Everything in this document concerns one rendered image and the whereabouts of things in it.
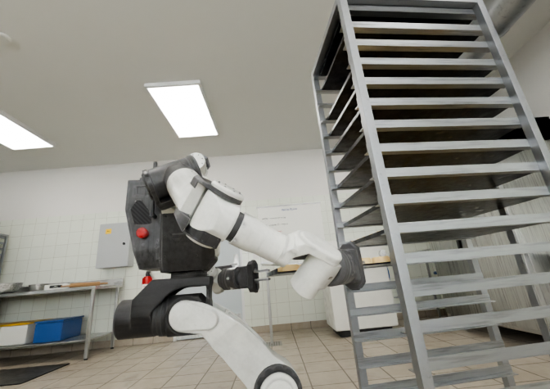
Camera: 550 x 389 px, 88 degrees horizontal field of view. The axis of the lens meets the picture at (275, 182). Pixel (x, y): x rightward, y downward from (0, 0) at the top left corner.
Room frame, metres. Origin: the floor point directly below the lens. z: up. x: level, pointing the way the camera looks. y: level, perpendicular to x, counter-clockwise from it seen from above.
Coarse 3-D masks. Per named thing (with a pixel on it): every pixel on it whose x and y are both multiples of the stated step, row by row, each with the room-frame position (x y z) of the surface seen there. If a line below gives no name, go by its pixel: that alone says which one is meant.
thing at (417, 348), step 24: (336, 0) 0.85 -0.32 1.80; (360, 72) 0.83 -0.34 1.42; (360, 96) 0.83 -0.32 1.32; (384, 168) 0.83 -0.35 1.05; (384, 192) 0.83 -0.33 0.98; (384, 216) 0.84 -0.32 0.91; (408, 288) 0.83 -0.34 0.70; (408, 312) 0.83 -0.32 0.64; (408, 336) 0.85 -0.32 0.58; (432, 384) 0.83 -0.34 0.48
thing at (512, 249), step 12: (420, 252) 0.87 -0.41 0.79; (432, 252) 0.88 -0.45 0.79; (444, 252) 0.88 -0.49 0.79; (456, 252) 0.89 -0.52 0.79; (468, 252) 0.89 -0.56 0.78; (480, 252) 0.90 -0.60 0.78; (492, 252) 0.90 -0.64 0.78; (504, 252) 0.91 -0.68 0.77; (516, 252) 0.92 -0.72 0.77; (528, 252) 0.92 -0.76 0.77
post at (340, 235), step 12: (312, 72) 1.28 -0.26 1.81; (324, 132) 1.28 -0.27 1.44; (324, 144) 1.28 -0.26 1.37; (324, 156) 1.29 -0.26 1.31; (336, 192) 1.28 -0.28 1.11; (336, 216) 1.28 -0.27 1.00; (336, 228) 1.28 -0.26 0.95; (336, 240) 1.30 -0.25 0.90; (348, 300) 1.28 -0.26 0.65; (348, 312) 1.30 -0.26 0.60; (360, 348) 1.28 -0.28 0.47; (360, 372) 1.28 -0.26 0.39; (360, 384) 1.28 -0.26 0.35
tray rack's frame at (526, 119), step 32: (352, 0) 0.85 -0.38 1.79; (384, 0) 0.86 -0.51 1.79; (416, 0) 0.88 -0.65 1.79; (448, 0) 0.89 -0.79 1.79; (480, 0) 0.91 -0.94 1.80; (320, 64) 1.20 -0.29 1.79; (512, 96) 0.93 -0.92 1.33; (544, 160) 0.91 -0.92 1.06; (544, 320) 1.14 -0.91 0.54; (512, 384) 1.36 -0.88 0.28
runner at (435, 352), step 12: (444, 348) 1.32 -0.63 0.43; (456, 348) 1.33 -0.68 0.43; (468, 348) 1.34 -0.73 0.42; (480, 348) 1.35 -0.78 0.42; (492, 348) 1.35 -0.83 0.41; (360, 360) 1.27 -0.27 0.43; (372, 360) 1.28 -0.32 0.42; (384, 360) 1.29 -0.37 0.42; (396, 360) 1.29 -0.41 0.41; (408, 360) 1.29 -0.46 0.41
